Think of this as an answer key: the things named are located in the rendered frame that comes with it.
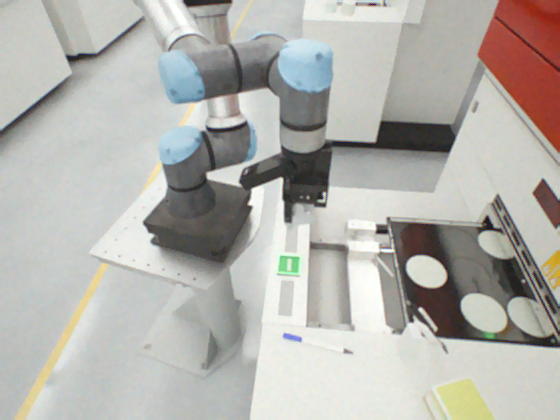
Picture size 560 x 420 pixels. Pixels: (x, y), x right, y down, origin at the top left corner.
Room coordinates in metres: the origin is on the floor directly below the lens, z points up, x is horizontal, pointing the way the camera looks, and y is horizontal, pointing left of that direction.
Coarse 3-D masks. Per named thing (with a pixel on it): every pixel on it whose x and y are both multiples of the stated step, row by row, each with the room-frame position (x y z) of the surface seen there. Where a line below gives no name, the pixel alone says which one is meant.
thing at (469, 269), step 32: (416, 224) 0.67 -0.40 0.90; (448, 224) 0.67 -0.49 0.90; (448, 256) 0.56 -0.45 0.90; (480, 256) 0.56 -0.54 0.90; (416, 288) 0.46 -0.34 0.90; (448, 288) 0.46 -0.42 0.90; (480, 288) 0.46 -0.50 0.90; (512, 288) 0.46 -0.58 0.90; (448, 320) 0.37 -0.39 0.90; (512, 320) 0.37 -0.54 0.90
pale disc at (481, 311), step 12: (468, 300) 0.42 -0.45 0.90; (480, 300) 0.42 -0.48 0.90; (492, 300) 0.42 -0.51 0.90; (468, 312) 0.39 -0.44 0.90; (480, 312) 0.39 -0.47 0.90; (492, 312) 0.39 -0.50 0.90; (504, 312) 0.39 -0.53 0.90; (480, 324) 0.36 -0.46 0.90; (492, 324) 0.36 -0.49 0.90; (504, 324) 0.36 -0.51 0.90
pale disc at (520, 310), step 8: (512, 304) 0.41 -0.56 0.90; (520, 304) 0.41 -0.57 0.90; (528, 304) 0.41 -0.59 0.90; (512, 312) 0.39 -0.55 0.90; (520, 312) 0.39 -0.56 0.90; (528, 312) 0.39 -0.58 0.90; (520, 320) 0.37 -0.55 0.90; (528, 320) 0.37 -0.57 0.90; (536, 320) 0.37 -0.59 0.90; (528, 328) 0.35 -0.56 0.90; (536, 328) 0.35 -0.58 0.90; (536, 336) 0.34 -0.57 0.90; (544, 336) 0.34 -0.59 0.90
